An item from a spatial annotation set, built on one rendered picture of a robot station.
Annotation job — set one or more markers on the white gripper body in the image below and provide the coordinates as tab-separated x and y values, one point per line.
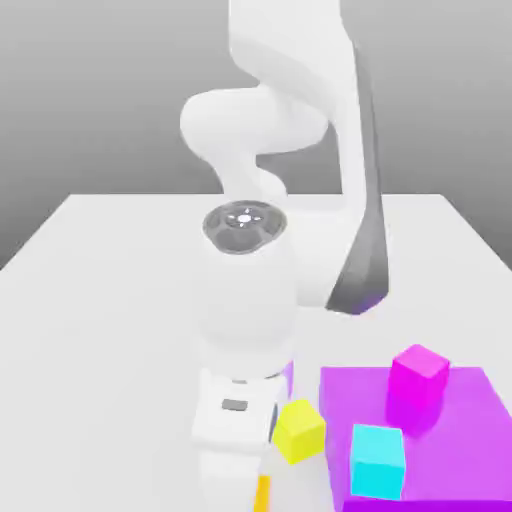
228	480

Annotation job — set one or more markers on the small orange cube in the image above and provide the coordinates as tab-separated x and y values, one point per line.
262	496

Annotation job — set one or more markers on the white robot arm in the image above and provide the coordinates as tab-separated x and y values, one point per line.
248	304

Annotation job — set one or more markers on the small yellow cube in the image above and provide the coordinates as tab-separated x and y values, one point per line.
298	434

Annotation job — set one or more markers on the small cyan cube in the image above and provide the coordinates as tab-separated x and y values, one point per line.
377	464

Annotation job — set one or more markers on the small magenta cube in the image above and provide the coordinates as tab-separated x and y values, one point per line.
416	392

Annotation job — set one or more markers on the large purple box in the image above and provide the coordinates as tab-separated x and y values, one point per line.
460	452

